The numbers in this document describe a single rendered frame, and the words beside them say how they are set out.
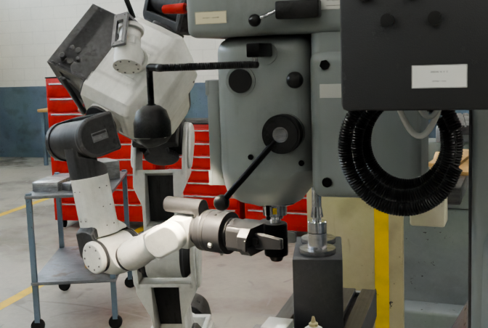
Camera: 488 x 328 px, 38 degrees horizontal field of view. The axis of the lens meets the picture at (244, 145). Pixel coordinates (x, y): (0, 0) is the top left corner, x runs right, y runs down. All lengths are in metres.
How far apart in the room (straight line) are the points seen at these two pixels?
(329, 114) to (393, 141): 0.12
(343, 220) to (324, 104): 1.97
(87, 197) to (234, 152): 0.51
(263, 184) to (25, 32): 11.33
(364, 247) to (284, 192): 1.89
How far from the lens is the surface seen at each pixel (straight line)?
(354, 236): 3.20
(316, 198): 1.75
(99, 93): 1.75
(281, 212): 1.40
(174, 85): 1.78
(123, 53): 1.65
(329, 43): 1.25
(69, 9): 12.09
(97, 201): 1.72
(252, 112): 1.30
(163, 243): 1.54
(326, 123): 1.25
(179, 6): 1.55
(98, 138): 1.70
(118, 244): 1.72
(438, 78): 0.97
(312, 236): 1.76
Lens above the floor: 1.60
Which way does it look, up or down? 7 degrees down
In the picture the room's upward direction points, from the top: 2 degrees counter-clockwise
